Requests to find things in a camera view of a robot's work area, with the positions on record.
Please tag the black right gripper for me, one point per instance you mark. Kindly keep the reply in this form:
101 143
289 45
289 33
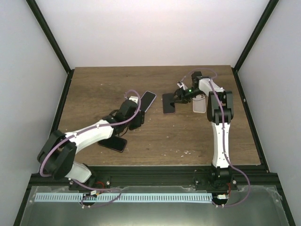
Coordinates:
181 97

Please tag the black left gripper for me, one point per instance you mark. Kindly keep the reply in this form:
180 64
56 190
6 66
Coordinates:
140 118

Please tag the black phone pink edge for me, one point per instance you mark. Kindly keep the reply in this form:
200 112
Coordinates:
168 103

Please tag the cream pink phone case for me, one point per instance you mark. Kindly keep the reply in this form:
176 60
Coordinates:
199 104

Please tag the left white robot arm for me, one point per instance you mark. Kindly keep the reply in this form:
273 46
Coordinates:
58 153

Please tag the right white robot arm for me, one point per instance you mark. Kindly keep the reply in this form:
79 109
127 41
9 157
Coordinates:
207 97

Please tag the phone in maroon case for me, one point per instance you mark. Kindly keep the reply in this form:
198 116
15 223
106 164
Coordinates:
117 144

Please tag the light blue slotted strip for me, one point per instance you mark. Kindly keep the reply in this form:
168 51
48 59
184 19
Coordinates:
126 197

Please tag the metal front plate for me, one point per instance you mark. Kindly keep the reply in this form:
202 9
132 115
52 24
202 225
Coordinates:
258 206

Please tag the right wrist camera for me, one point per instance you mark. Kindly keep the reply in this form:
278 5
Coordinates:
181 85

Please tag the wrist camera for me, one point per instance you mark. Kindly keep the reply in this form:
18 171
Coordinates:
181 85
134 99

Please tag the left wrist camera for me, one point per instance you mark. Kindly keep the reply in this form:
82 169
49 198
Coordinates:
134 99

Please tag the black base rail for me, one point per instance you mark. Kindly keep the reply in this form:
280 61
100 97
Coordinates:
199 177

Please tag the black enclosure frame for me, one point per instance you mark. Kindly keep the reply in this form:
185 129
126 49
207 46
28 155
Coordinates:
260 174

